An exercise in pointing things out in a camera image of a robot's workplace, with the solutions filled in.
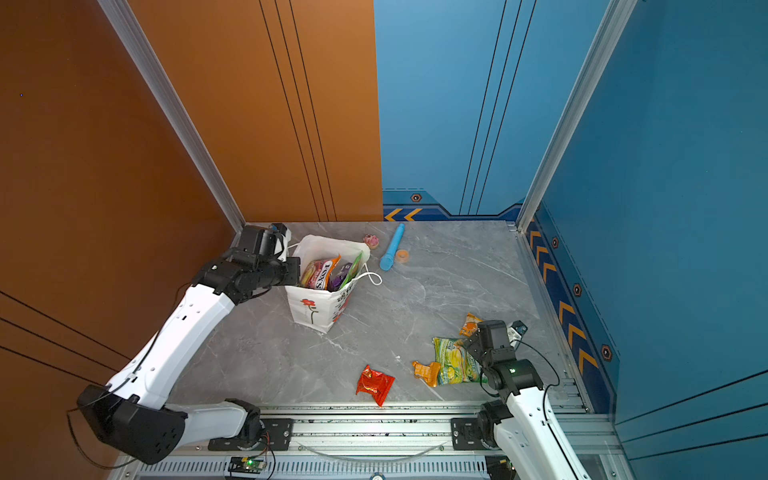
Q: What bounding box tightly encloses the green Fox's tea candy bag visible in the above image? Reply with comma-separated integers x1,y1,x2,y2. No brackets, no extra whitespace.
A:
433,337,482,386

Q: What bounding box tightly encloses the orange Fox's fruits candy bag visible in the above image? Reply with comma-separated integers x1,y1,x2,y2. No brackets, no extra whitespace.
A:
300,256,342,290

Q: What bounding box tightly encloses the small orange snack packet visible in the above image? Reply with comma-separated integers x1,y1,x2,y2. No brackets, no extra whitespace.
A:
412,361,441,388

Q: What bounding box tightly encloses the white floral paper bag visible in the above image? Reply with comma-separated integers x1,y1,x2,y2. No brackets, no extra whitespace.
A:
285,235,383,334

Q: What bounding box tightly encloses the purple Fox's candy bag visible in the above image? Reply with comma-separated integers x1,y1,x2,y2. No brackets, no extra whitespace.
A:
327,262,351,292

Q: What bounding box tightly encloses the green Lays chips bag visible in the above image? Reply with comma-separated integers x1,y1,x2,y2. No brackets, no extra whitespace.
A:
340,252,364,289

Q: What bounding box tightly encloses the red foil snack packet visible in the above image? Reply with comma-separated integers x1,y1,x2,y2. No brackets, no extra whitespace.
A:
356,365,395,407

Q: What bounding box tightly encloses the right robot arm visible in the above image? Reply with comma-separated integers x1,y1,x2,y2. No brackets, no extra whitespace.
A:
463,320,590,479

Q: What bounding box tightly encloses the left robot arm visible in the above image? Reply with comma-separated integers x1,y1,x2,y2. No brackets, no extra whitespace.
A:
76,223,300,465

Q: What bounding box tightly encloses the pink toy cupcake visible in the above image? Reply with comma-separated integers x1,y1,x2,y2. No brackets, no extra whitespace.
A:
363,234,380,250

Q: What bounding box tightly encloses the right green circuit board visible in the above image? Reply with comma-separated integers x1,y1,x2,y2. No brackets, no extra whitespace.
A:
485,456,517,480

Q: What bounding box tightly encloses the green circuit board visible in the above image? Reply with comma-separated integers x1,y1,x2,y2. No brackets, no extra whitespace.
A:
227,456,268,476
485,456,517,480

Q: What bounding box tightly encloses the blue toy microphone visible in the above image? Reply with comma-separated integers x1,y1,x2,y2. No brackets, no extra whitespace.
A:
379,223,406,271

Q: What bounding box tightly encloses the left green circuit board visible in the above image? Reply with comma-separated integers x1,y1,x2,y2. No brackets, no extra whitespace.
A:
227,456,268,476

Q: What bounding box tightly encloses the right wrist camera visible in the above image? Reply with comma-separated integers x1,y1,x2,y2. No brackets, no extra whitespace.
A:
507,320,528,350

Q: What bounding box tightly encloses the left aluminium corner post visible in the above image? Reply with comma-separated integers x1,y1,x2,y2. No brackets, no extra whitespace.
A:
98,0,246,233

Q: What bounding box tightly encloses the aluminium corner post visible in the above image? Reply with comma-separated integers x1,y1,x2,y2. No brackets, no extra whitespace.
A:
98,0,246,233
516,0,637,234

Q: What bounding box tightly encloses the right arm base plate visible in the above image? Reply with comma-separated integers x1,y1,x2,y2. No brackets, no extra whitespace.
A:
450,418,498,451

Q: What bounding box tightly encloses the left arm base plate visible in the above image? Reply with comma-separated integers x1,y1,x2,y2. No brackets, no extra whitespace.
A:
208,418,294,452

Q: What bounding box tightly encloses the aluminium front rail frame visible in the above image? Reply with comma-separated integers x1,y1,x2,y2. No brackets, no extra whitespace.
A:
107,403,637,480

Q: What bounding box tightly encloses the right aluminium corner post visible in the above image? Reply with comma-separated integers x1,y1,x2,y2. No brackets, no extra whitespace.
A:
516,0,637,234

